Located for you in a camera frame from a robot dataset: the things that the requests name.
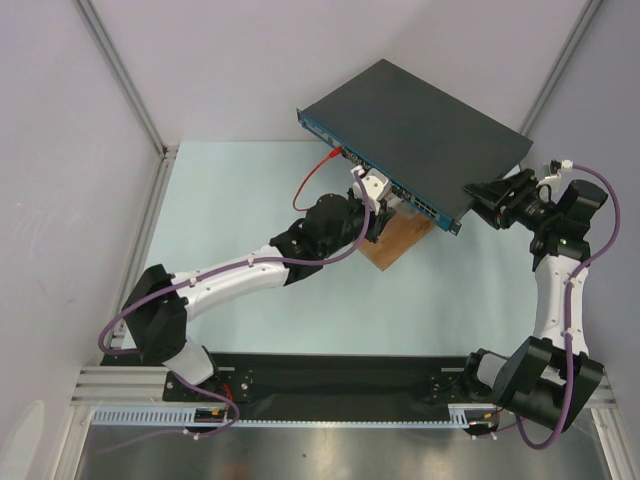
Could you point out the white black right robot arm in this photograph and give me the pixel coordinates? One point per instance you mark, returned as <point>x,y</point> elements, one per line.
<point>550,377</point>

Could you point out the aluminium frame post right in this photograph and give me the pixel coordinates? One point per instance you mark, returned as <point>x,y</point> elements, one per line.
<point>570,47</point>

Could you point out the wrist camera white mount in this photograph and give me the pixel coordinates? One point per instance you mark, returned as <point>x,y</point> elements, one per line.
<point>557,170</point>
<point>370,186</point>

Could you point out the blue black network switch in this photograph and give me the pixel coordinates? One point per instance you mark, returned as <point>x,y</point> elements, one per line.
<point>429,144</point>

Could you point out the aluminium frame post left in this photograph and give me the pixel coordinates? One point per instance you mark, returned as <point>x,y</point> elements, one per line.
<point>97,30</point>

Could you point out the grey slotted cable duct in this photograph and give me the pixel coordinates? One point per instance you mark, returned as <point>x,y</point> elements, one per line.
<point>453,416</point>

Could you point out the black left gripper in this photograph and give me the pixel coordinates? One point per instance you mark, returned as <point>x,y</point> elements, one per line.
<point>376,221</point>

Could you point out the aluminium frame post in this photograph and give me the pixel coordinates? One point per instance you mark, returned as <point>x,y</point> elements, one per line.
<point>570,47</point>
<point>97,30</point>

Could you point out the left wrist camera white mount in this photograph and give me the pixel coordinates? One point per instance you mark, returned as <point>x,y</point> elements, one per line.
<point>370,186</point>

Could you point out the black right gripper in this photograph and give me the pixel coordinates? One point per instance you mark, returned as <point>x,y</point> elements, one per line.
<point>503,201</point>

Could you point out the wooden base board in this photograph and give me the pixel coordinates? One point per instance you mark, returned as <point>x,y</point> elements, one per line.
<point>399,235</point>

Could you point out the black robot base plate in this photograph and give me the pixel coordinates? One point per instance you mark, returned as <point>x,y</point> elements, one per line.
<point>356,386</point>

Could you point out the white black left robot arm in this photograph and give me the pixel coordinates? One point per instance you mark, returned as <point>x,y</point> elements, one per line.
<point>162,304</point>

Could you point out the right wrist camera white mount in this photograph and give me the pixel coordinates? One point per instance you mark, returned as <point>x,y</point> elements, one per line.
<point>557,170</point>

